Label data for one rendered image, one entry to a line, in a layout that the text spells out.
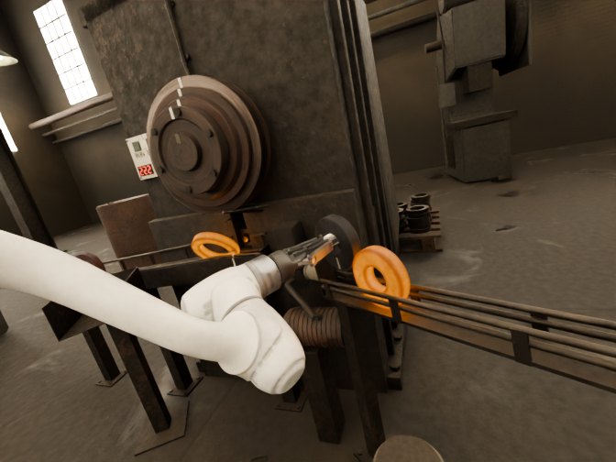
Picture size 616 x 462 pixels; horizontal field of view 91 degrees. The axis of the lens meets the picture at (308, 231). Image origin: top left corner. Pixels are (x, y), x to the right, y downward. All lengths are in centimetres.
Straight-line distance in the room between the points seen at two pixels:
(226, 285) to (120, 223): 338
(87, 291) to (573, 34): 745
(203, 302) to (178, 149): 60
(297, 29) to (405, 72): 597
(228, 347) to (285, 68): 92
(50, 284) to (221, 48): 100
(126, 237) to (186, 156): 298
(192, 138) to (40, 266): 67
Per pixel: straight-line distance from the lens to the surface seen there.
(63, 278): 50
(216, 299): 63
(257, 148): 104
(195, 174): 110
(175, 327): 49
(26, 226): 792
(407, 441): 69
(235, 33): 127
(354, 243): 77
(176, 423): 171
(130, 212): 395
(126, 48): 157
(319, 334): 101
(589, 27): 757
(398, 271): 70
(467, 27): 508
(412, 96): 703
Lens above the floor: 106
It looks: 16 degrees down
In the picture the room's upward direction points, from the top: 13 degrees counter-clockwise
